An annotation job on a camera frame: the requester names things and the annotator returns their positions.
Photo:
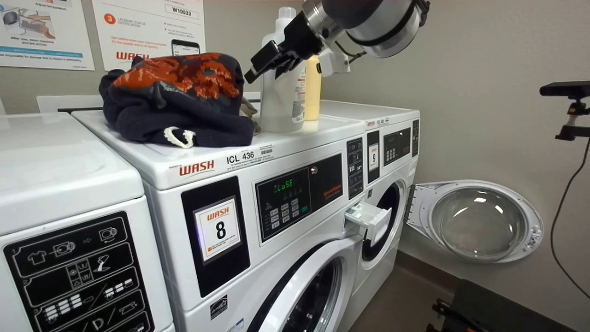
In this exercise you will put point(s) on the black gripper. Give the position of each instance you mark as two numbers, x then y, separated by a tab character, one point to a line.
302	38

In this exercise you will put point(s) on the white washer number nine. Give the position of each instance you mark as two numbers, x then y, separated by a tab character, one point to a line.
379	283

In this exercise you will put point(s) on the white front-load washing machine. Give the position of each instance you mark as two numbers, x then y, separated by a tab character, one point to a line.
62	173

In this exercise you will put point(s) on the white detergent drawer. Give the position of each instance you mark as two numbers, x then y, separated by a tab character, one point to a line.
370	219

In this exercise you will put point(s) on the black stereo camera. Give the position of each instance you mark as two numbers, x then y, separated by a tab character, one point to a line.
565	90

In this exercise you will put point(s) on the orange and navy clothes pile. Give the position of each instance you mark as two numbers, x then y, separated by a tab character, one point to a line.
178	112

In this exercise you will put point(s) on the round washer door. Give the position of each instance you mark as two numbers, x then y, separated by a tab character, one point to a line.
480	222
320	296

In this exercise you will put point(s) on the yellow metal water bottle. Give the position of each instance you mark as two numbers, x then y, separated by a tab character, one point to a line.
315	93

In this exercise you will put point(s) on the orange white wall poster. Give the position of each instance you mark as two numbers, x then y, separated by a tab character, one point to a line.
149	25

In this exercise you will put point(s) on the blue white wall poster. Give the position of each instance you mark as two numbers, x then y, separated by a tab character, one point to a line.
44	38

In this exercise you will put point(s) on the white washer number eight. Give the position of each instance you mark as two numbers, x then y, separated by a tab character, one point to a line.
278	252

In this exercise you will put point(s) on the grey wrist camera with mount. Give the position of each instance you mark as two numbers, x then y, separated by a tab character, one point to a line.
335	62

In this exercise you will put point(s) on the black perforated base platform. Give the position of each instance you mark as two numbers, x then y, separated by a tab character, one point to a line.
504	315

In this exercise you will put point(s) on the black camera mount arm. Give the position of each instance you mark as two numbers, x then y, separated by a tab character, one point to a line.
575	126

